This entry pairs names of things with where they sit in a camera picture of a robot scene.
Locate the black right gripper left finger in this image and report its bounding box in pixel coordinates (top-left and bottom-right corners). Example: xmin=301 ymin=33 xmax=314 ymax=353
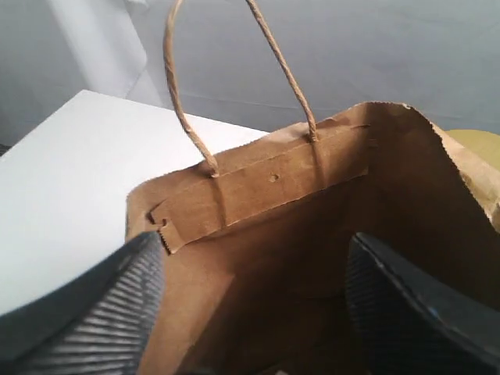
xmin=1 ymin=232 xmax=164 ymax=374

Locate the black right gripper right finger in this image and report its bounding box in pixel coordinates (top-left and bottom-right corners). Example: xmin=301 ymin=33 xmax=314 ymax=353
xmin=345 ymin=233 xmax=499 ymax=374

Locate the brown paper bag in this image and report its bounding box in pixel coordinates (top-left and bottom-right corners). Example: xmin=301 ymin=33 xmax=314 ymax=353
xmin=127 ymin=2 xmax=499 ymax=374

